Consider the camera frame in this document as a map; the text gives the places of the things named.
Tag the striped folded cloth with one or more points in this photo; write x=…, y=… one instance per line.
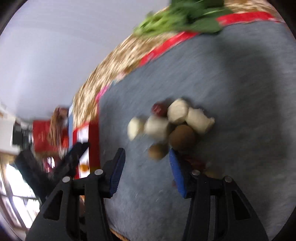
x=57, y=124

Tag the brown longan fruit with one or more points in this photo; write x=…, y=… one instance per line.
x=157, y=151
x=183, y=138

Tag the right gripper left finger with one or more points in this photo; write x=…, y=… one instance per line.
x=75, y=208

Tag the red jujube date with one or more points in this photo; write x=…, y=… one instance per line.
x=174, y=184
x=159, y=109
x=197, y=164

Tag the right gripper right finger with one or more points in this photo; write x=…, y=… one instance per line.
x=218, y=210

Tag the pale sugarcane chunk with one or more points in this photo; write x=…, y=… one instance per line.
x=157, y=127
x=198, y=121
x=135, y=128
x=178, y=111

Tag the green bok choy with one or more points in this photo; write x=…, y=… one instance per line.
x=184, y=16

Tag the grey felt mat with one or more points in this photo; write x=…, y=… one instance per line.
x=244, y=78

